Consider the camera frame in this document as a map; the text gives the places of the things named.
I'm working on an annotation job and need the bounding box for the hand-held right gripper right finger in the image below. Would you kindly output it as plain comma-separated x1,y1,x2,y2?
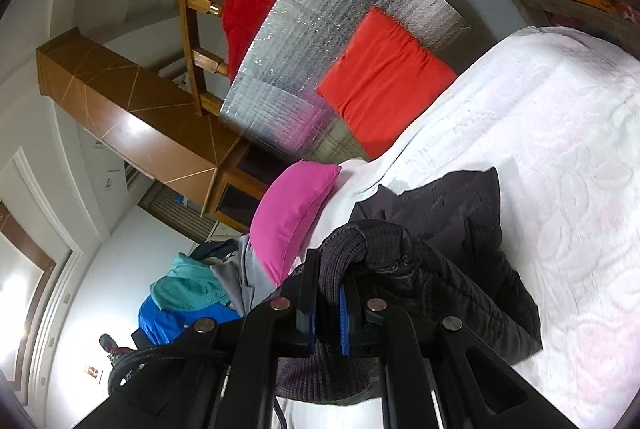
337,268,581,429

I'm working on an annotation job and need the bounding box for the white textured bedspread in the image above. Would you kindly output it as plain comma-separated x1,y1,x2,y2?
277,26,640,429

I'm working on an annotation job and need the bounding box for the grey garment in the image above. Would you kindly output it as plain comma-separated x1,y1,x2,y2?
210,234,282,316

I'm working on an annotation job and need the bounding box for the orange-red cushion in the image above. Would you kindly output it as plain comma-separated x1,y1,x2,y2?
317,7,459,160

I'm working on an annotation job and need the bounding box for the teal garment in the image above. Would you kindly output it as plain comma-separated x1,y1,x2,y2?
151,253,234,313

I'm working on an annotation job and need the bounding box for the wooden window frame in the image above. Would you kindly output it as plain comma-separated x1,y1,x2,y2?
0,199,87,392

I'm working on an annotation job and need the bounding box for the pink pillow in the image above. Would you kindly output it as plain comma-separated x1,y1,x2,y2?
250,161,342,286

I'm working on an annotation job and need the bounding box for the silver foil mat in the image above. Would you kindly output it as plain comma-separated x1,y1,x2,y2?
219,0,472,162

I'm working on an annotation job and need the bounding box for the wooden headboard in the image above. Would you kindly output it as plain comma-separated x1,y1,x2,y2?
177,0,251,118

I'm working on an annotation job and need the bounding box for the black quilted jacket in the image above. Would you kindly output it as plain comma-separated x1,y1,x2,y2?
275,166,544,406

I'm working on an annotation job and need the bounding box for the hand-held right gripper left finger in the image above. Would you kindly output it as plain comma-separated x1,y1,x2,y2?
75,251,322,429

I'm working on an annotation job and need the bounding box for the brown wooden wardrobe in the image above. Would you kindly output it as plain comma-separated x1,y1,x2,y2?
36,26,281,230

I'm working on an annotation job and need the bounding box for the black braided cable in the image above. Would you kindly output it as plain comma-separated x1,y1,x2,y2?
107,344,167,391

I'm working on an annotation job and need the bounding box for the blue garment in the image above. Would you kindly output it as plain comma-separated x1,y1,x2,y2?
137,296,244,348

